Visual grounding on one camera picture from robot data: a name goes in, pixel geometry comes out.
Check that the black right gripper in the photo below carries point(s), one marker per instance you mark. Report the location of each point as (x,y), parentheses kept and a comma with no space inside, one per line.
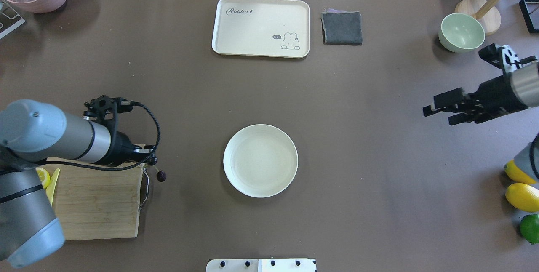
(493,93)

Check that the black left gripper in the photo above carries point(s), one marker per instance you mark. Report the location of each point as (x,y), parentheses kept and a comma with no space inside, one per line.
(121,149)

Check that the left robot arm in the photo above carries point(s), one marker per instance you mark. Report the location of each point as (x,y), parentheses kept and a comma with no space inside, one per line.
(34,134)

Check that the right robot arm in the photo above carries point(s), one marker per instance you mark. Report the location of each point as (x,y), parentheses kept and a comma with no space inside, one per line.
(457,112)

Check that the cream rabbit tray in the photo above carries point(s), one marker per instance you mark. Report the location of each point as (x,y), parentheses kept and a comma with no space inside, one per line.
(267,28)

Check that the wooden cutting board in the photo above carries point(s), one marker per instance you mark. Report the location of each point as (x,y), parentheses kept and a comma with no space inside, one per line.
(94,204)

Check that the mint green bowl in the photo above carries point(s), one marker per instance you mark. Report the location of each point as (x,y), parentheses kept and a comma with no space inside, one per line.
(461,33)

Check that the yellow lemon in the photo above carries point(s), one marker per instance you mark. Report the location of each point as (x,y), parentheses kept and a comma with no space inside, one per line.
(523,197)
(516,174)

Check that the yellow plastic knife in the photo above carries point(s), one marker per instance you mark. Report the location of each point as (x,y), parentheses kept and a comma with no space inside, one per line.
(50,189)

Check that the white round plate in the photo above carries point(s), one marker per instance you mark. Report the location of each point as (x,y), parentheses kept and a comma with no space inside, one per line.
(260,161)

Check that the green lime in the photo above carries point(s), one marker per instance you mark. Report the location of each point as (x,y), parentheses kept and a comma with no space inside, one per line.
(529,228)

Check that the grey folded cloth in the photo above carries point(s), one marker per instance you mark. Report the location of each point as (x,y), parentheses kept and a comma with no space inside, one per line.
(342,27)

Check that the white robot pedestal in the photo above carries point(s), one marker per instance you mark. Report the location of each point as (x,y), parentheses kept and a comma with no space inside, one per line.
(262,265)

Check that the white wire cup rack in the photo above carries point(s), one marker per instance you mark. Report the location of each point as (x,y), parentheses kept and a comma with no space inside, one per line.
(10,19)

